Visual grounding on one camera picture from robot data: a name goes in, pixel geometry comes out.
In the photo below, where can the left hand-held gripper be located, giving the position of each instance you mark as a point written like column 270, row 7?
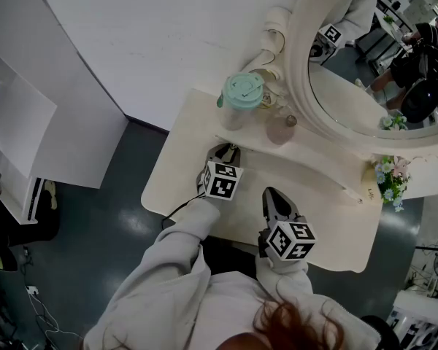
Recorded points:
column 222, row 186

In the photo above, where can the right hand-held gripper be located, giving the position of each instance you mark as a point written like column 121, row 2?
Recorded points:
column 290, row 241

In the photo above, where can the person's right forearm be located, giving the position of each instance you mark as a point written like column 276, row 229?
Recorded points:
column 283, row 279

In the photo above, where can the person's left forearm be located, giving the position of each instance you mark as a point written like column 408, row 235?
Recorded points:
column 190, row 224

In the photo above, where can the white dressing table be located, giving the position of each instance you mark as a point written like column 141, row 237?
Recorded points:
column 325, row 232

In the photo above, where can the clear cup with teal lid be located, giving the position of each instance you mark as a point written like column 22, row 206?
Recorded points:
column 239, row 100

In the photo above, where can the round pinkish glass jar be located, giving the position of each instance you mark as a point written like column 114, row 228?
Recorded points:
column 280, row 130

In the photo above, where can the small clear glass holder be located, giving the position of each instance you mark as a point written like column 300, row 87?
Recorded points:
column 267, row 100

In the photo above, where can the artificial flower bouquet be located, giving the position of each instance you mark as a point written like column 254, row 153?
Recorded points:
column 392, row 181

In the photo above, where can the person's torso in grey hoodie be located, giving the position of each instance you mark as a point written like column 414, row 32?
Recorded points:
column 190, row 305

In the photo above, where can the oval white framed mirror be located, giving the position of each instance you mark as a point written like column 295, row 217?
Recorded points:
column 350, row 86

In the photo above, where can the pale yellow slipper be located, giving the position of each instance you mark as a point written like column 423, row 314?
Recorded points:
column 52, row 193

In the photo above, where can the white shelf unit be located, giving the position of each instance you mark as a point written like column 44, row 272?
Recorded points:
column 421, row 319

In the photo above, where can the white cabinet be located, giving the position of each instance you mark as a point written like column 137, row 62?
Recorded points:
column 29, row 122

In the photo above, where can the white power strip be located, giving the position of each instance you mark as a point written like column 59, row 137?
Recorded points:
column 31, row 289

